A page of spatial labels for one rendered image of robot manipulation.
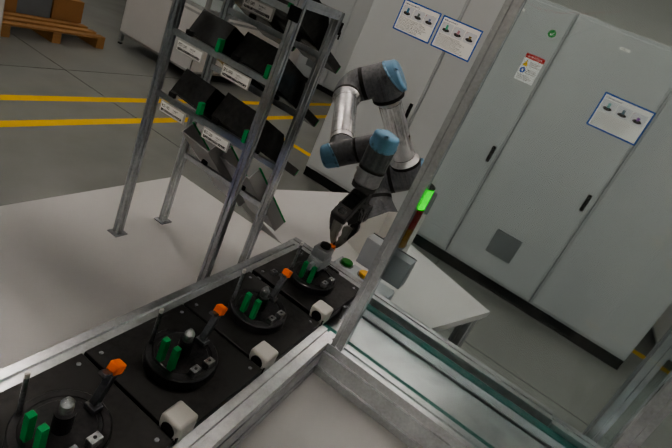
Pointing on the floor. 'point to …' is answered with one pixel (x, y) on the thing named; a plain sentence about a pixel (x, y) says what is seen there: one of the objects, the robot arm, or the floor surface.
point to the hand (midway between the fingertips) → (334, 244)
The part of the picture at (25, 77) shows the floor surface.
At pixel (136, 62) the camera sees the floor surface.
